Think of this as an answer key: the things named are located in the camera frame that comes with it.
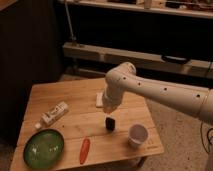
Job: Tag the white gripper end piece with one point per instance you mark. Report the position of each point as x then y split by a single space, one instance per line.
109 108

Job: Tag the black eraser block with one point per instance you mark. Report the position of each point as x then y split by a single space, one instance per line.
110 123

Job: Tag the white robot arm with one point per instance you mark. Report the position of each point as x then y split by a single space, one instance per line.
191 100

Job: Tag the white sponge block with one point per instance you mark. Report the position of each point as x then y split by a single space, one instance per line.
99 102

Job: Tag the white paper cup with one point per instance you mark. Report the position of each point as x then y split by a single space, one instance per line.
137 135

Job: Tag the orange carrot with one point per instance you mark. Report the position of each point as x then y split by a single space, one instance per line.
84 150

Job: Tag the white plastic bottle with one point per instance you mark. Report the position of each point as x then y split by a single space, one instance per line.
51 116

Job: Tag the green plate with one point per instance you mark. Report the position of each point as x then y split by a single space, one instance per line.
43 149

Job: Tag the wooden shelf unit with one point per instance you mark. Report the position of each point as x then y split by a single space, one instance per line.
114 32

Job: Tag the black handle on shelf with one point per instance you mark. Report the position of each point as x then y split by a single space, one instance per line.
175 60

